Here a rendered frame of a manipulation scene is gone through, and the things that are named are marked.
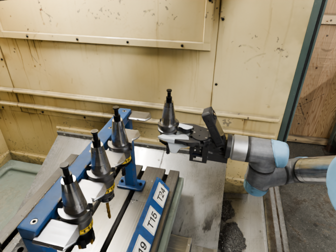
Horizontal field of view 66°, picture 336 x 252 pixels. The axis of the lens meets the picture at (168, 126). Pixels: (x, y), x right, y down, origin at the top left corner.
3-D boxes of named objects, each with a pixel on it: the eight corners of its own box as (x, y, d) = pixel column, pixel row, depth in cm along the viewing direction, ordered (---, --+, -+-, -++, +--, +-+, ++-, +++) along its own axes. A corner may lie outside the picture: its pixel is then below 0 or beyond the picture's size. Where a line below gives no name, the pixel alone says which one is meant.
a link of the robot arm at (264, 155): (283, 176, 72) (292, 153, 67) (243, 169, 74) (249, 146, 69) (280, 158, 78) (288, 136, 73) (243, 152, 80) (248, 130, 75)
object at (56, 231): (85, 227, 47) (85, 224, 47) (70, 254, 43) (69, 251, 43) (52, 220, 49) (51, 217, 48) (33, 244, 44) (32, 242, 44)
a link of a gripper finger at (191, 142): (174, 146, 72) (205, 147, 72) (174, 142, 72) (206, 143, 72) (174, 137, 76) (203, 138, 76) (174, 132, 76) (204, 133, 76)
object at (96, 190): (110, 185, 56) (110, 182, 56) (99, 203, 52) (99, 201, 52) (82, 180, 58) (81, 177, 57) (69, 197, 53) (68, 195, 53)
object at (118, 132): (117, 135, 70) (115, 113, 67) (131, 139, 69) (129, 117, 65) (107, 144, 67) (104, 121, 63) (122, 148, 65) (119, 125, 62)
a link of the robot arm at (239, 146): (248, 145, 69) (248, 130, 76) (231, 142, 70) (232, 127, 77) (243, 167, 73) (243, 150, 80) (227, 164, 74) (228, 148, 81)
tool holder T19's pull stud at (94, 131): (94, 142, 56) (91, 128, 54) (101, 142, 56) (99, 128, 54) (91, 146, 54) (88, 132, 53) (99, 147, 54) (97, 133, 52)
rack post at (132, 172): (145, 182, 101) (141, 116, 85) (141, 192, 96) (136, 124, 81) (122, 178, 103) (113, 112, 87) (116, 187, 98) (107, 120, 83)
